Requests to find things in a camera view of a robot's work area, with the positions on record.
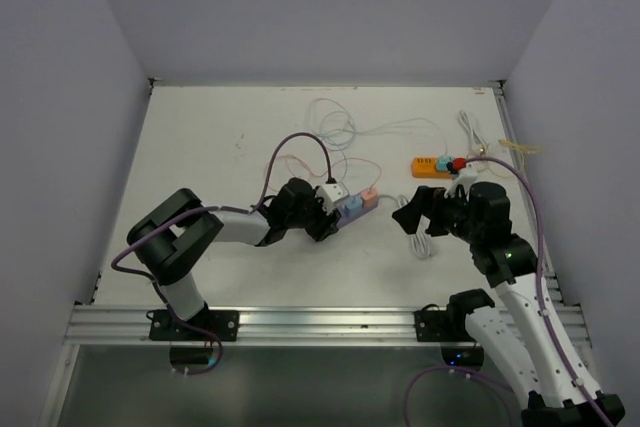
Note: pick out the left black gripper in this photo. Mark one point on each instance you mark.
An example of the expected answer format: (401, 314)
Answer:
(326, 224)

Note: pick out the pink usb charger plug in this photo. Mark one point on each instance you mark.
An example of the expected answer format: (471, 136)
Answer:
(370, 198)

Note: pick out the purple power strip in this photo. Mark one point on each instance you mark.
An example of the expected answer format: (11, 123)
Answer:
(343, 222)

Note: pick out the aluminium front rail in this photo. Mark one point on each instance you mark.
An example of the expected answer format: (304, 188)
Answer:
(101, 325)

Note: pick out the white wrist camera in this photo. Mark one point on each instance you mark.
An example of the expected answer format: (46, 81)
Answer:
(331, 195)
(463, 174)

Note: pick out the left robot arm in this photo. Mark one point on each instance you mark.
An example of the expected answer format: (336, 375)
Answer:
(173, 237)

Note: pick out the teal usb charger plug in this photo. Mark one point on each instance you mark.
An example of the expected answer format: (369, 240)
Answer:
(442, 162)

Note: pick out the orange power strip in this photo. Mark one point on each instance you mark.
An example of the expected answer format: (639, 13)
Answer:
(424, 168)

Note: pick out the blue usb charger plug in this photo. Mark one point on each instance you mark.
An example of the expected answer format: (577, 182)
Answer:
(352, 207)

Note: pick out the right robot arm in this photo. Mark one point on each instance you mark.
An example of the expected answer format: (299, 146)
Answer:
(549, 379)

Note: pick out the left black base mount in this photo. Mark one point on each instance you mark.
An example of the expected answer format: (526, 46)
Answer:
(224, 324)

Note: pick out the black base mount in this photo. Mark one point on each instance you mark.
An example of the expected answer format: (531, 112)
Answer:
(224, 324)
(432, 324)

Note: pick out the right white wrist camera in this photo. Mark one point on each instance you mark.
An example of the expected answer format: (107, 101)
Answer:
(463, 174)

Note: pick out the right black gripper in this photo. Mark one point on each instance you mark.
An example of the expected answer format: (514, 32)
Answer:
(427, 200)

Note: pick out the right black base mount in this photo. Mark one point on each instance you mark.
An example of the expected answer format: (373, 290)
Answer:
(432, 324)

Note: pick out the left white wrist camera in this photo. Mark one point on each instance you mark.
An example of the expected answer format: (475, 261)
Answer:
(331, 195)

